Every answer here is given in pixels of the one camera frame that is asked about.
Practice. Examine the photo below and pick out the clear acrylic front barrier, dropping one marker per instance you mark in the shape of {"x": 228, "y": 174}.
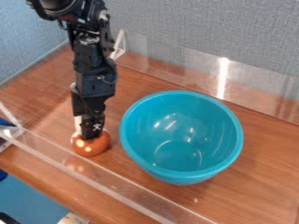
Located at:
{"x": 37, "y": 160}

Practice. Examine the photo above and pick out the clear acrylic left barrier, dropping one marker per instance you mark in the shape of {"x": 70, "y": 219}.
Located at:
{"x": 40, "y": 59}

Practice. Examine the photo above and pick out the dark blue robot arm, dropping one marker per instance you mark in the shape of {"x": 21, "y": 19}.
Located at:
{"x": 84, "y": 19}

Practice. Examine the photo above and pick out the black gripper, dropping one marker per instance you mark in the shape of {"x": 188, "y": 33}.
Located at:
{"x": 93, "y": 87}

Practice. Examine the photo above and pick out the brown white toy mushroom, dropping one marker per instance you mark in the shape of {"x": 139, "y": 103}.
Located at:
{"x": 90, "y": 147}

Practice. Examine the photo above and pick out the blue plastic bowl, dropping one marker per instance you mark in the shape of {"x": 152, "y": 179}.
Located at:
{"x": 181, "y": 135}

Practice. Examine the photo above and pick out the clear acrylic barrier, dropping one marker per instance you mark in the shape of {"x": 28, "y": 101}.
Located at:
{"x": 37, "y": 160}
{"x": 40, "y": 59}
{"x": 252, "y": 87}

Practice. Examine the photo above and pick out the clear acrylic corner bracket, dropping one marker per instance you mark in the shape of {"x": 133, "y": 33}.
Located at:
{"x": 120, "y": 45}

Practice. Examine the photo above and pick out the clear acrylic back barrier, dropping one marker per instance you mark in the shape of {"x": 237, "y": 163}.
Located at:
{"x": 252, "y": 87}

